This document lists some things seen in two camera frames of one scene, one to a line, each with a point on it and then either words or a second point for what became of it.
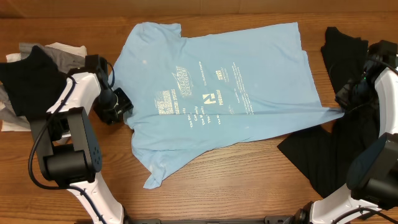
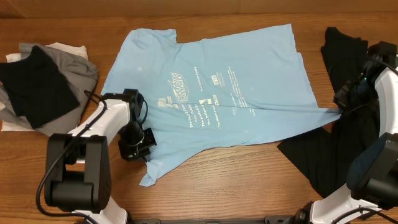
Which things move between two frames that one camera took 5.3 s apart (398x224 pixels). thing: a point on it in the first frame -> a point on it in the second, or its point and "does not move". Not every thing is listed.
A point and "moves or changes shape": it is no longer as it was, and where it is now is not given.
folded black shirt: [32, 83] does not move
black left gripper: [110, 117] -> [138, 154]
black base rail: [273, 219] does not move
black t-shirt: [325, 159] does not move
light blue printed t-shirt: [180, 93] moves or changes shape
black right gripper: [342, 97] does not move
